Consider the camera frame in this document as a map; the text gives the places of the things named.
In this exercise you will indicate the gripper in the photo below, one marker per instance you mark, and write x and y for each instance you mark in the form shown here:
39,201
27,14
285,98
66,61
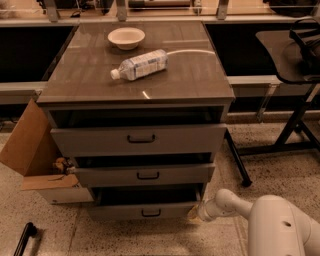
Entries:
204,211

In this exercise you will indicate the grey bottom drawer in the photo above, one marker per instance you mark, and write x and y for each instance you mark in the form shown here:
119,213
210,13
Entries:
145,202

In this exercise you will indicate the grey drawer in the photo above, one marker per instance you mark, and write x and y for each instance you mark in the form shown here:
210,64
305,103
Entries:
139,140
145,175
145,202

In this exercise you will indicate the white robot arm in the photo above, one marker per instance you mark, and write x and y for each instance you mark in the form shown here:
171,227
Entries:
276,227

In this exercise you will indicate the grey middle drawer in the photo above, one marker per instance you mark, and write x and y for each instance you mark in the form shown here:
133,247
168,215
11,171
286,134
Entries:
145,175

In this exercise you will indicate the grey top drawer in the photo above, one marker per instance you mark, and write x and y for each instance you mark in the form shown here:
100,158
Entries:
139,140

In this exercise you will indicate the grey drawer cabinet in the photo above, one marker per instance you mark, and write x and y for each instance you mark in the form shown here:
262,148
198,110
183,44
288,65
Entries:
192,90

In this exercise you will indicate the clear plastic water bottle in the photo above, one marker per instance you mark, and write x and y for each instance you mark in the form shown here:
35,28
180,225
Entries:
140,66

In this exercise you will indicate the black bar on floor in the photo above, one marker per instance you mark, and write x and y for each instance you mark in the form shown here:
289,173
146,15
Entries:
29,230

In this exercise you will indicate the open cardboard box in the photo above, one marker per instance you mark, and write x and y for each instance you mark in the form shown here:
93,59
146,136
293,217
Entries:
32,152

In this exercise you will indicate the black side table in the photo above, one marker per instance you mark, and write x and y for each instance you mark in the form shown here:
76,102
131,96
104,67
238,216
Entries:
288,62

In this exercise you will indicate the white ceramic bowl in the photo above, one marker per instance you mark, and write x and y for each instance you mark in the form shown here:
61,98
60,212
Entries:
126,38

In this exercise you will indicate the black bag on table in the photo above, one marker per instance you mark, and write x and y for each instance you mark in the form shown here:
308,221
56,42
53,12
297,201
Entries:
306,34

